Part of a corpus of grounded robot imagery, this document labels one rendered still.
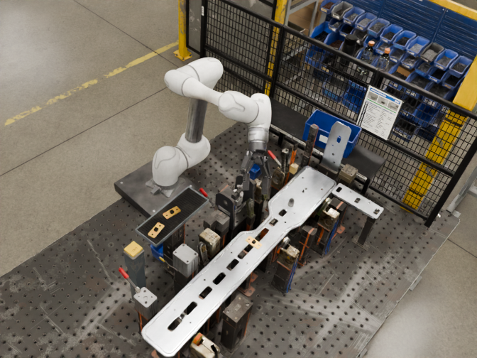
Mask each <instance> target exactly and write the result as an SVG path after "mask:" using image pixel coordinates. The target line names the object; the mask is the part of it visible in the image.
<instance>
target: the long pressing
mask: <svg viewBox="0 0 477 358"><path fill-rule="evenodd" d="M335 187H336V182H335V181H334V180H332V179H331V178H329V177H327V176H326V175H324V174H322V173H320V172H319V171H318V170H315V169H313V168H312V167H310V166H305V167H303V168H302V169H301V170H300V171H299V172H298V173H297V174H296V175H295V176H294V177H293V178H292V179H291V180H290V181H289V182H288V183H287V184H286V185H285V186H284V187H283V188H282V189H281V190H280V191H279V192H278V193H277V194H275V195H274V196H273V197H272V198H271V199H270V200H269V201H268V204H267V208H268V214H269V216H268V217H267V218H266V219H265V220H264V221H263V222H262V223H261V224H260V225H259V226H258V227H257V228H256V229H255V230H252V231H242V232H239V233H238V234H237V235H236V236H235V237H234V238H233V239H232V240H231V241H230V242H229V243H228V244H227V245H226V246H225V247H224V248H223V249H222V250H221V251H220V252H219V253H218V254H217V255H216V256H215V257H214V258H213V259H212V260H211V261H210V262H209V263H208V264H207V265H206V266H205V267H204V268H203V269H202V270H201V271H200V272H199V273H198V274H197V275H196V276H195V277H194V278H193V279H192V280H191V281H190V282H189V283H188V284H187V285H186V286H185V287H184V288H183V289H182V290H181V291H180V292H179V293H178V294H177V295H176V296H175V297H174V298H173V299H172V300H171V301H170V302H169V303H168V304H166V305H165V306H164V307H163V308H162V309H161V310H160V311H159V312H158V313H157V314H156V315H155V316H154V317H153V318H152V319H151V320H150V321H149V322H148V323H147V324H146V325H145V326H144V327H143V329H142V332H141V334H142V337H143V339H144V340H145V341H146V342H147V343H148V344H150V345H151V346H152V347H153V348H154V349H156V350H157V351H158V352H159V353H160V354H162V355H163V356H164V357H167V358H171V357H174V356H175V355H176V354H177V353H178V352H179V351H180V350H181V349H182V348H183V347H184V346H185V345H186V344H187V342H188V341H189V340H190V339H191V338H192V337H193V336H194V335H195V334H196V332H197V331H198V330H199V329H200V328H201V327H202V326H203V325H204V324H205V322H206V321H208V319H210V317H211V316H212V315H213V314H214V313H215V312H216V311H217V310H218V309H219V308H220V307H221V305H222V304H223V303H224V302H225V301H226V300H227V299H228V298H229V296H230V295H231V294H232V293H233V292H234V291H235V290H236V289H237V288H238V287H239V286H240V285H241V284H242V283H243V282H244V281H245V280H246V278H247V277H248V276H249V275H250V274H251V273H252V272H253V270H254V269H255V268H256V267H257V266H258V265H259V264H260V263H261V262H262V260H264V258H265V257H266V256H267V255H269V253H270V252H271V251H272V250H273V249H274V248H275V247H276V246H277V245H278V243H279V242H280V241H281V240H282V239H283V238H284V237H285V236H286V235H287V233H288V232H289V231H291V230H292V229H295V228H298V227H300V226H301V225H302V224H303V223H304V222H305V221H306V220H307V219H308V218H309V216H310V215H311V214H312V213H313V212H314V211H315V210H316V209H317V208H318V206H320V205H321V204H322V203H323V201H324V200H325V199H326V198H327V197H328V196H329V195H330V193H331V192H332V190H333V189H334V188H335ZM305 188H307V189H306V190H305ZM321 189H323V190H321ZM303 190H305V191H304V192H302V191H303ZM290 198H294V200H295V203H294V206H293V207H290V206H288V202H289V199H290ZM282 210H286V211H287V213H286V214H285V215H284V216H283V217H281V216H280V215H279V213H280V212H281V211H282ZM293 212H294V213H293ZM273 219H276V220H277V221H278V222H277V223H276V225H275V226H274V227H272V226H270V225H269V223H270V222H271V221H272V220H273ZM285 222H286V223H285ZM264 228H266V229H268V230H269V232H268V233H267V234H266V235H265V236H264V237H263V238H262V239H261V240H260V241H259V242H260V243H261V244H262V246H261V247H260V248H259V249H257V248H255V247H254V246H253V248H252V250H250V251H249V252H248V253H247V255H245V256H244V257H243V258H242V259H240V258H238V257H237V256H238V255H239V254H240V253H241V252H242V251H243V250H244V249H245V248H246V247H247V246H248V245H249V243H248V242H247V241H246V239H247V238H248V237H249V236H251V237H253V238H254V239H255V238H256V236H257V235H258V234H259V233H260V232H261V231H262V230H263V229H264ZM231 252H232V253H231ZM234 259H236V260H238V264H237V265H236V266H235V267H234V268H233V269H232V270H231V271H230V270H228V269H227V268H226V267H227V266H228V265H229V264H230V263H231V262H232V261H233V260H234ZM246 263H247V264H246ZM220 273H224V274H225V275H226V276H225V277H224V278H223V279H222V281H221V282H220V283H219V284H217V285H216V284H215V283H213V280H214V279H215V278H216V277H217V276H218V275H219V274H220ZM204 279H205V281H204ZM206 287H210V288H211V289H212V291H211V292H210V293H209V294H208V295H207V296H206V297H205V298H204V299H203V300H202V299H201V298H199V294H200V293H201V292H202V291H203V290H204V289H205V288H206ZM192 302H195V303H196V304H197V307H196V308H195V309H194V310H193V311H192V312H191V313H190V314H189V315H185V317H184V318H183V319H182V318H180V313H183V311H184V310H185V309H186V308H187V307H188V306H189V305H190V304H191V303H192ZM174 309H175V310H174ZM176 318H180V319H181V320H182V322H181V323H180V324H179V325H178V326H177V327H176V328H175V329H174V330H173V331H172V332H171V331H169V330H168V326H169V325H170V324H171V323H172V322H173V321H174V320H175V319H176ZM190 322H191V323H190Z"/></svg>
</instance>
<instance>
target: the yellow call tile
mask: <svg viewBox="0 0 477 358"><path fill-rule="evenodd" d="M142 250H143V248H142V247H141V246H139V245H138V244H137V243H135V242H131V243H130V244H129V245H128V246H127V247H126V248H125V249H124V251H125V252H127V253H128V254H129V255H131V256H132V257H134V256H135V255H137V254H138V253H139V252H140V251H142Z"/></svg>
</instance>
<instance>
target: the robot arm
mask: <svg viewBox="0 0 477 358"><path fill-rule="evenodd" d="M222 74H223V66H222V64H221V62H220V61H219V60H217V59H215V58H201V59H198V60H196V61H193V62H191V63H190V64H188V65H186V66H184V67H181V68H178V69H176V70H171V71H168V72H167V73H166V74H165V77H164V81H165V83H166V86H167V87H168V88H169V89H170V90H171V91H173V92H174V93H176V94H178V95H181V96H184V97H189V98H190V104H189V110H188V115H187V125H186V132H185V133H184V134H183V135H182V136H181V138H180V140H179V142H178V144H177V146H176V147H172V146H163V147H161V148H159V149H158V150H157V151H156V153H155V155H154V157H153V167H152V169H153V177H152V178H151V179H150V180H149V181H148V182H146V187H149V188H152V189H153V190H152V191H151V195H156V194H157V193H160V194H162V195H164V196H165V197H166V198H170V197H171V195H172V194H173V193H174V192H175V191H176V190H177V189H178V188H179V187H180V186H181V184H183V183H185V179H184V178H180V177H179V176H180V175H181V174H182V173H183V172H184V171H185V170H186V169H188V168H191V167H192V166H195V165H196V164H198V163H199V162H201V161H203V160H204V159H205V158H206V157H207V156H208V154H209V152H210V144H209V141H208V140H207V138H205V137H204V136H203V135H202V132H203V128H204V120H205V116H206V111H207V103H208V102H210V103H213V104H215V105H217V106H218V107H219V111H220V112H221V113H222V114H223V115H224V116H226V117H227V118H229V119H233V120H235V121H239V122H243V123H245V124H246V125H247V126H248V142H249V151H246V155H245V158H244V160H243V163H242V165H241V168H240V172H241V174H243V190H249V183H250V173H249V171H250V170H251V169H252V167H253V165H254V164H256V165H258V166H259V168H260V170H261V173H262V175H263V178H262V191H261V194H262V195H267V194H268V180H269V179H271V178H272V175H271V171H270V165H269V162H268V156H264V153H265V152H266V144H267V142H268V134H269V127H270V122H271V104H270V99H269V97H268V96H267V95H265V94H253V95H252V97H251V98H249V97H247V96H246V95H244V94H241V93H240V92H236V91H227V92H225V93H220V92H217V91H214V90H213V89H214V86H215V84H216V83H217V81H218V80H219V79H220V78H221V76H222Z"/></svg>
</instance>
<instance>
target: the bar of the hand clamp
mask: <svg viewBox="0 0 477 358"><path fill-rule="evenodd" d="M280 151H281V152H282V163H281V171H282V172H283V173H284V174H287V171H288V157H291V155H292V152H288V151H289V149H287V148H285V149H284V150H280ZM285 171H286V172H285Z"/></svg>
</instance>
